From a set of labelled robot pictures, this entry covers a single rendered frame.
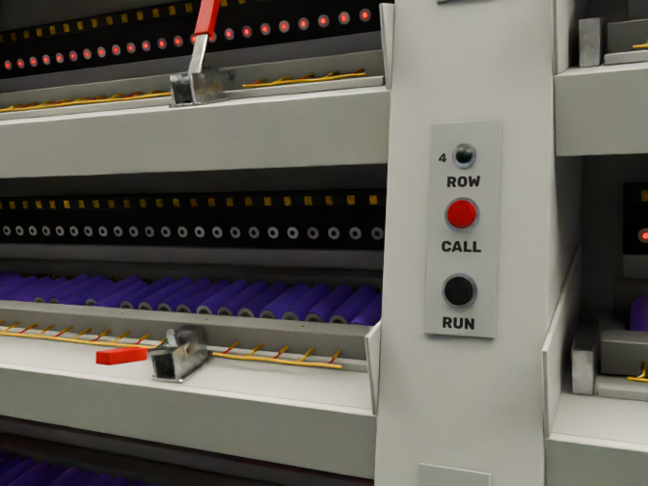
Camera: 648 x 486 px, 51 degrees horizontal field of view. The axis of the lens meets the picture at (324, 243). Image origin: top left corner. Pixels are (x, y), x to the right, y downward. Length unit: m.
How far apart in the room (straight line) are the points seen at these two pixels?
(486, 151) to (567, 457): 0.17
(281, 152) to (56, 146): 0.20
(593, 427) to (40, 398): 0.40
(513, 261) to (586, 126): 0.08
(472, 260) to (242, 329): 0.19
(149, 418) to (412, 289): 0.22
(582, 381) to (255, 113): 0.26
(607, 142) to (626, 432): 0.15
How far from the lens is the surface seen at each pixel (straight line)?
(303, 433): 0.44
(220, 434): 0.48
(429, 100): 0.42
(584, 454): 0.39
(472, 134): 0.40
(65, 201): 0.77
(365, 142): 0.44
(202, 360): 0.51
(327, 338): 0.47
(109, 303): 0.63
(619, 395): 0.43
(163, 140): 0.51
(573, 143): 0.41
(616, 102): 0.40
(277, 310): 0.54
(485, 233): 0.39
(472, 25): 0.42
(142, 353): 0.46
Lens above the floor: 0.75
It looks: 4 degrees up
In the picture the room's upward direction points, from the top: 3 degrees clockwise
